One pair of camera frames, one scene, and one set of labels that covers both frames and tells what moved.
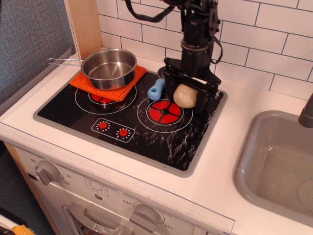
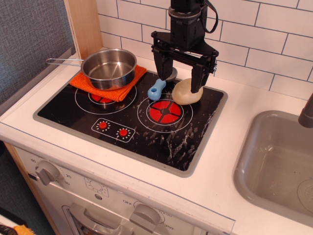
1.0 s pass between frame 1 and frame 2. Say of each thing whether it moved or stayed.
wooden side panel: stayed
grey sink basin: stayed
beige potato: stayed
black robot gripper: moved
